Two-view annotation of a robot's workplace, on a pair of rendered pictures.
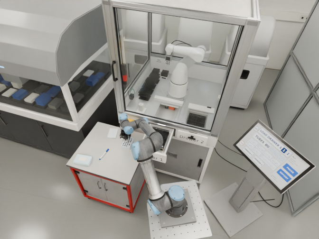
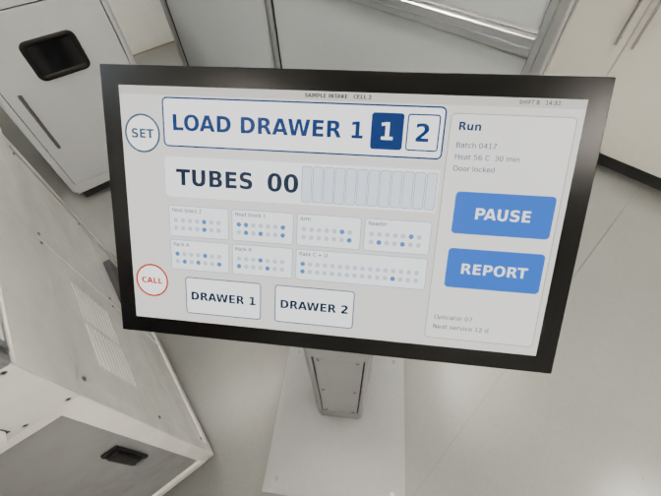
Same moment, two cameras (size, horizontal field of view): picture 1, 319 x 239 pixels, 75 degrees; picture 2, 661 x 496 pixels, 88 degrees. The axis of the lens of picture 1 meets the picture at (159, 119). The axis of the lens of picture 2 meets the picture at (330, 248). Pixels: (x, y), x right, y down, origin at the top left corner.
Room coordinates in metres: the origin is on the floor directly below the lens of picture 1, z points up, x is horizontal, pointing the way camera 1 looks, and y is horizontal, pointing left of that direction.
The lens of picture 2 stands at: (0.84, -0.69, 1.36)
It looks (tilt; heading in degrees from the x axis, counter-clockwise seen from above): 53 degrees down; 310
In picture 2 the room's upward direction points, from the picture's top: 3 degrees counter-clockwise
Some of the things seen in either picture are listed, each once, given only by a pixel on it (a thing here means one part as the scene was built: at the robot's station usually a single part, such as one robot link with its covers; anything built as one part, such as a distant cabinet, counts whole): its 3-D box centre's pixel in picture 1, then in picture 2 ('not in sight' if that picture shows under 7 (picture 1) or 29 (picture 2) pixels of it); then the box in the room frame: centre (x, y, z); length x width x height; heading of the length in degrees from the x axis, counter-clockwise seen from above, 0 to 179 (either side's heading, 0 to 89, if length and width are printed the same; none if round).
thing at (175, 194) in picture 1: (175, 196); not in sight; (0.69, -0.15, 0.95); 0.13 x 0.12 x 0.14; 118
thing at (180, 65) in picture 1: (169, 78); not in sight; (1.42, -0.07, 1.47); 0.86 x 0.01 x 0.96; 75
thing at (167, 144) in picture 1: (157, 138); not in sight; (1.29, 0.01, 0.86); 0.40 x 0.26 x 0.06; 165
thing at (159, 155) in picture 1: (150, 154); not in sight; (1.09, 0.06, 0.87); 0.29 x 0.02 x 0.11; 75
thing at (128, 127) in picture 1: (129, 126); not in sight; (1.20, 0.25, 1.11); 0.11 x 0.11 x 0.08; 28
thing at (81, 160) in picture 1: (83, 160); not in sight; (1.06, 0.68, 0.78); 0.15 x 0.10 x 0.04; 82
